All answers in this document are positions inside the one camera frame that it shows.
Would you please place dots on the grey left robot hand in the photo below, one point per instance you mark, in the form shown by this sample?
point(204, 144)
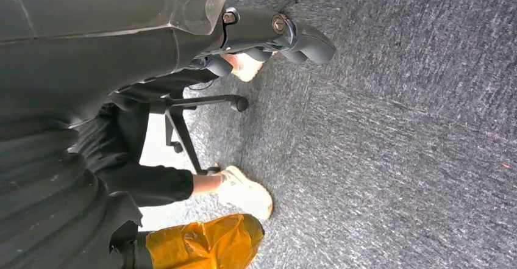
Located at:
point(101, 49)

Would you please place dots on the person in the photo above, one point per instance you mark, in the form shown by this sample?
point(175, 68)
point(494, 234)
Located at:
point(153, 186)

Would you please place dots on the black swivel chair base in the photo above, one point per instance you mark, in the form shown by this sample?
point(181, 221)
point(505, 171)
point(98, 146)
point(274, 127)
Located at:
point(181, 138)

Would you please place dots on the orange plastic wrapped object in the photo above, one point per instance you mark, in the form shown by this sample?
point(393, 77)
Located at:
point(202, 243)

